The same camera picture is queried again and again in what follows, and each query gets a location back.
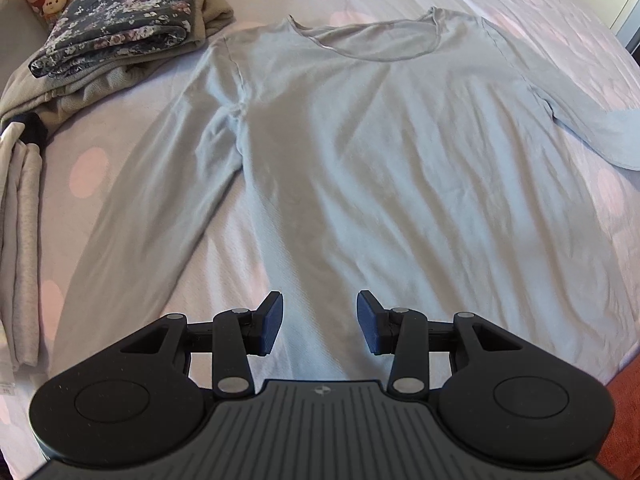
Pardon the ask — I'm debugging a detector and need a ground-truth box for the bed with pink-dotted sheet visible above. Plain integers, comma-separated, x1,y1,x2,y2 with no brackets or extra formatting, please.
0,0,640,480

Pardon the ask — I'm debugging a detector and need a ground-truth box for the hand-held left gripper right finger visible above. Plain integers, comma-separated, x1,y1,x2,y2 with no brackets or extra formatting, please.
356,290,521,395

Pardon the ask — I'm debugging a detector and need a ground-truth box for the folded beige garment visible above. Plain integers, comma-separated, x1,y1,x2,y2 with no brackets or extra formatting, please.
0,0,236,131

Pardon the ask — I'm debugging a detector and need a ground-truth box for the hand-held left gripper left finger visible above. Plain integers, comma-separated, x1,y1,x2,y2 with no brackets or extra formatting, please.
120,290,285,395

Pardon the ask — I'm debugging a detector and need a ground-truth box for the folded dark floral cloth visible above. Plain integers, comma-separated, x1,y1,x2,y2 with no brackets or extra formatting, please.
27,0,196,78

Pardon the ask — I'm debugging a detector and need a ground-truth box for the grey headboard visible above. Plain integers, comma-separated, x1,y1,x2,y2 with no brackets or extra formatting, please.
0,0,46,96

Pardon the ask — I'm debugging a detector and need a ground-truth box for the light grey long-sleeved shirt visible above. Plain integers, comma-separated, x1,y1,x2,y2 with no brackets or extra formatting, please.
50,5,640,386

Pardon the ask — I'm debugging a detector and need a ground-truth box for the folded pale grey garment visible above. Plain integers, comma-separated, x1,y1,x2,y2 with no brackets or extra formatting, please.
0,112,48,373

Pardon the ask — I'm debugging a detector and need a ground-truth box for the orange cloth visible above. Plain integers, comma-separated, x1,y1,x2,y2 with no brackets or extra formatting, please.
597,370,640,480

